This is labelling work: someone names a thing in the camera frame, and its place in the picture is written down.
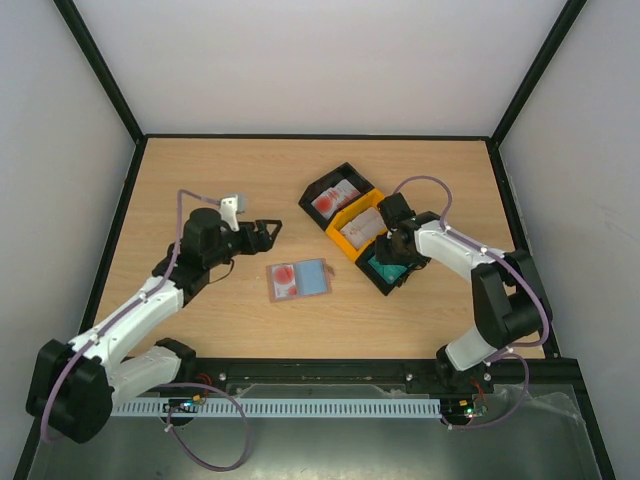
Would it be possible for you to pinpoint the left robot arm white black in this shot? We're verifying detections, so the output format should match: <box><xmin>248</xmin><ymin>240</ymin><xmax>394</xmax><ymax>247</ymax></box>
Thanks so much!
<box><xmin>26</xmin><ymin>208</ymin><xmax>282</xmax><ymax>443</ymax></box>

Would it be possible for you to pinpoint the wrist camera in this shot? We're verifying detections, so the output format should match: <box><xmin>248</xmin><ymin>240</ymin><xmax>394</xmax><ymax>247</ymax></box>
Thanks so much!
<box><xmin>377</xmin><ymin>192</ymin><xmax>415</xmax><ymax>231</ymax></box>
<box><xmin>219</xmin><ymin>193</ymin><xmax>247</xmax><ymax>232</ymax></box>

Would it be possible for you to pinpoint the black bin with red cards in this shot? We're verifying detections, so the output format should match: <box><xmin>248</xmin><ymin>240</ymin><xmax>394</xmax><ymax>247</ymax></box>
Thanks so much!
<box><xmin>298</xmin><ymin>163</ymin><xmax>374</xmax><ymax>230</ymax></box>

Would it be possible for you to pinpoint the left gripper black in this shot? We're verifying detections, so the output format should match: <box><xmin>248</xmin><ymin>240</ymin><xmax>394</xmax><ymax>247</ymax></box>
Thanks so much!
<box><xmin>206</xmin><ymin>221</ymin><xmax>283</xmax><ymax>270</ymax></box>

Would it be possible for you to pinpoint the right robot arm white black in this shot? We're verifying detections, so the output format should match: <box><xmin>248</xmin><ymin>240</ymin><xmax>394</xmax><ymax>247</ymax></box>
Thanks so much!
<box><xmin>375</xmin><ymin>210</ymin><xmax>551</xmax><ymax>392</ymax></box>

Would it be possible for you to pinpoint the red white card stack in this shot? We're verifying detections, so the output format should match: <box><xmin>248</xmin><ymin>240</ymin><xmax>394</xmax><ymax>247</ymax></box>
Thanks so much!
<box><xmin>311</xmin><ymin>179</ymin><xmax>360</xmax><ymax>219</ymax></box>

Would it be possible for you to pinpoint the green card stack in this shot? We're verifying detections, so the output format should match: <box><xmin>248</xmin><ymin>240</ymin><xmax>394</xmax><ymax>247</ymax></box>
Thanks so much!
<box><xmin>368</xmin><ymin>256</ymin><xmax>407</xmax><ymax>285</ymax></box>

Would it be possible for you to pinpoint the black bin with green cards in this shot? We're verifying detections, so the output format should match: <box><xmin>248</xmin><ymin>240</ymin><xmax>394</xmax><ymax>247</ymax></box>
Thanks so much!
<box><xmin>355</xmin><ymin>242</ymin><xmax>429</xmax><ymax>296</ymax></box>

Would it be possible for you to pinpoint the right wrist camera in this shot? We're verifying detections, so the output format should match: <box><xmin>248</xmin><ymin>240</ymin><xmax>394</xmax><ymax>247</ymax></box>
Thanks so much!
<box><xmin>377</xmin><ymin>192</ymin><xmax>415</xmax><ymax>231</ymax></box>

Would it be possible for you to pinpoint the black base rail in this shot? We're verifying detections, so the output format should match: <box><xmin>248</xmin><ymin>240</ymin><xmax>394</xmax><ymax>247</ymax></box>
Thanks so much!
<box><xmin>137</xmin><ymin>357</ymin><xmax>581</xmax><ymax>396</ymax></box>

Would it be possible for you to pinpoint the pink card holder wallet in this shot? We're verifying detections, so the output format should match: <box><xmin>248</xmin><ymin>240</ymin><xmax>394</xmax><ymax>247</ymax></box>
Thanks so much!
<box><xmin>266</xmin><ymin>258</ymin><xmax>335</xmax><ymax>302</ymax></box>

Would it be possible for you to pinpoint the white pink card stack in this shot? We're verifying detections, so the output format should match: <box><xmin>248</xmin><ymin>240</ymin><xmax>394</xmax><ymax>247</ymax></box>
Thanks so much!
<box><xmin>340</xmin><ymin>207</ymin><xmax>386</xmax><ymax>250</ymax></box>

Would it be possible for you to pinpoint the white slotted cable duct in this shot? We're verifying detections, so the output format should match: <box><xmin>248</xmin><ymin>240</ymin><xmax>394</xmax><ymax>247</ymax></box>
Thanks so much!
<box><xmin>112</xmin><ymin>397</ymin><xmax>441</xmax><ymax>419</ymax></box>

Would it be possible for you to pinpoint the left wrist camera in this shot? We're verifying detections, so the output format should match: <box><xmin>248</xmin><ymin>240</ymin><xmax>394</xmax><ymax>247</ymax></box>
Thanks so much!
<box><xmin>219</xmin><ymin>193</ymin><xmax>247</xmax><ymax>232</ymax></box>

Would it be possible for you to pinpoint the red circle white card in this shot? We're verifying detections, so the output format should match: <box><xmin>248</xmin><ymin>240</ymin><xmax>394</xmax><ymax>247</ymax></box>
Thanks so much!
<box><xmin>271</xmin><ymin>264</ymin><xmax>298</xmax><ymax>300</ymax></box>

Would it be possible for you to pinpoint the black enclosure frame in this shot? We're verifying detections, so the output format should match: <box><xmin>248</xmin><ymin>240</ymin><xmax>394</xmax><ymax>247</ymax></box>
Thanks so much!
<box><xmin>13</xmin><ymin>1</ymin><xmax>615</xmax><ymax>479</ymax></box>

